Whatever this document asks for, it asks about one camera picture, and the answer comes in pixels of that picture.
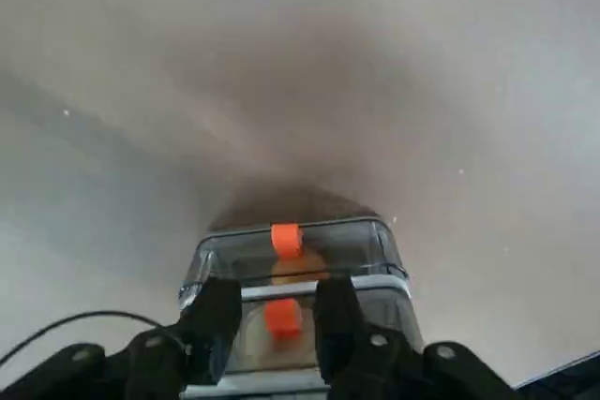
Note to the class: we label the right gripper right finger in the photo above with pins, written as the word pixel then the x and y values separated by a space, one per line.
pixel 335 311

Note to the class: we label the round beige pastry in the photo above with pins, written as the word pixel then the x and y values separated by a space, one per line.
pixel 253 339

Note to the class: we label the golden bread roll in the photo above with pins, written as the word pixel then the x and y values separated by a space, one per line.
pixel 309 269

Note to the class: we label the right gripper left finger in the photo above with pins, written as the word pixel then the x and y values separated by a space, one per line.
pixel 218 311

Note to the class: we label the aluminium table edge rail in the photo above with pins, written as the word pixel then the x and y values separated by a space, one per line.
pixel 572 381

